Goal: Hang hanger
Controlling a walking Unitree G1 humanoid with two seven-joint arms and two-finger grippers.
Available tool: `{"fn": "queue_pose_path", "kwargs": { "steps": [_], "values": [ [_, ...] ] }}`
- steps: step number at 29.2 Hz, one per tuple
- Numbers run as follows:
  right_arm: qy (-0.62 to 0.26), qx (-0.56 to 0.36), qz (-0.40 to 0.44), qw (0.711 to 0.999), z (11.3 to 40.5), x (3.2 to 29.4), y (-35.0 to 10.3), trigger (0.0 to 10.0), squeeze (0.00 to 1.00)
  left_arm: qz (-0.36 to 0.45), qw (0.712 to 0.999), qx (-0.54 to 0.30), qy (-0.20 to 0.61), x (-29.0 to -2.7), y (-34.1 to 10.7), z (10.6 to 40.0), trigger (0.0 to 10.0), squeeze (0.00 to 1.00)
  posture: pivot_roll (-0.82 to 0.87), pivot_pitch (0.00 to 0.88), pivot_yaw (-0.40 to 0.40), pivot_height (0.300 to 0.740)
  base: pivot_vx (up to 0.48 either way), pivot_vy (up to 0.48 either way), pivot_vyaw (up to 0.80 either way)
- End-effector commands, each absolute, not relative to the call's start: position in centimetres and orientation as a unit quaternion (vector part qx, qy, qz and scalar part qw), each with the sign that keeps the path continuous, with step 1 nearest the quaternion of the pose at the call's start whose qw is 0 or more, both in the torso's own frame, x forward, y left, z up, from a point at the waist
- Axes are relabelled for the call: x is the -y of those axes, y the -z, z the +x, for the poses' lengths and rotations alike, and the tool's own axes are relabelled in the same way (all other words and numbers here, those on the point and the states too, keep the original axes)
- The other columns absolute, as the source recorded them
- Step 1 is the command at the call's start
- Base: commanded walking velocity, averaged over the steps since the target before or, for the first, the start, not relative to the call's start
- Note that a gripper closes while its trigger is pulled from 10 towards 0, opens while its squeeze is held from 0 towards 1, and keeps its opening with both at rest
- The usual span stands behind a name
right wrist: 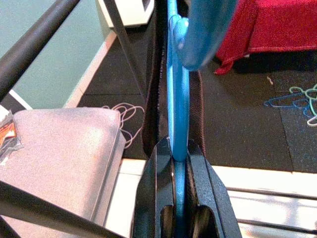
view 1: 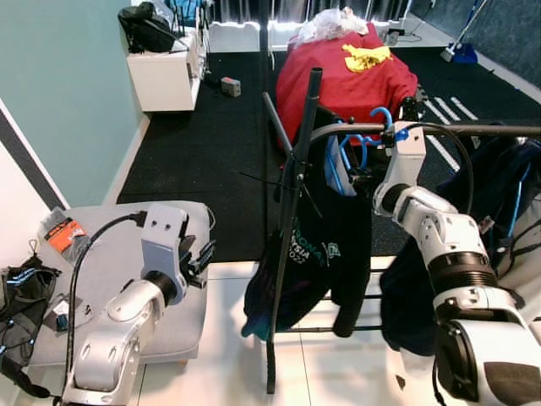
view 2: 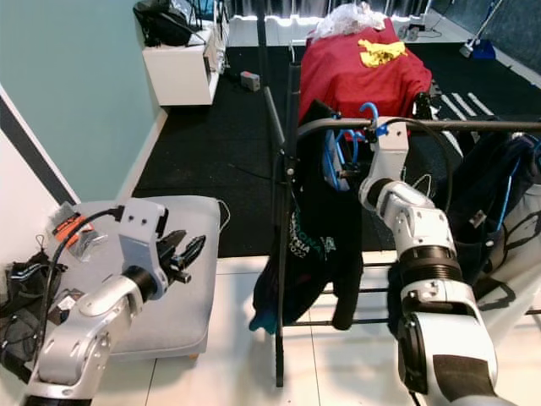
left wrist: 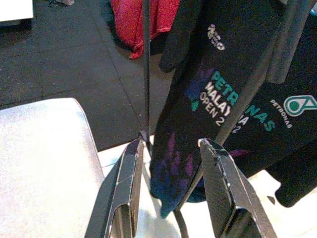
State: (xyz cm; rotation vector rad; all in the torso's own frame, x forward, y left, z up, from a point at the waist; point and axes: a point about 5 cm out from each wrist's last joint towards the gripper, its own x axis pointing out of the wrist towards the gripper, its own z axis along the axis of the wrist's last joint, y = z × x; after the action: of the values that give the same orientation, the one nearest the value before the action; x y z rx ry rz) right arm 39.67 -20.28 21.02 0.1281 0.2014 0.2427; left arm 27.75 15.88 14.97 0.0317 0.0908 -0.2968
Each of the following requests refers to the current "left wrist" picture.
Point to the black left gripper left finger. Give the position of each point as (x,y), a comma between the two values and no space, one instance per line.
(123,186)

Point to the red cloth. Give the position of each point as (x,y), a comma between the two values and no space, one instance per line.
(138,22)

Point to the white cabinet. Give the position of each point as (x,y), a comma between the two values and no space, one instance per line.
(15,10)

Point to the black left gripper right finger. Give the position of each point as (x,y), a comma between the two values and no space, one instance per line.
(227,188)

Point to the black metal clothes rack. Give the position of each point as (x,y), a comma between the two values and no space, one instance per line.
(146,74)

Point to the black sports shirt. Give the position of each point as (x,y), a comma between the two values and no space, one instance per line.
(223,74)

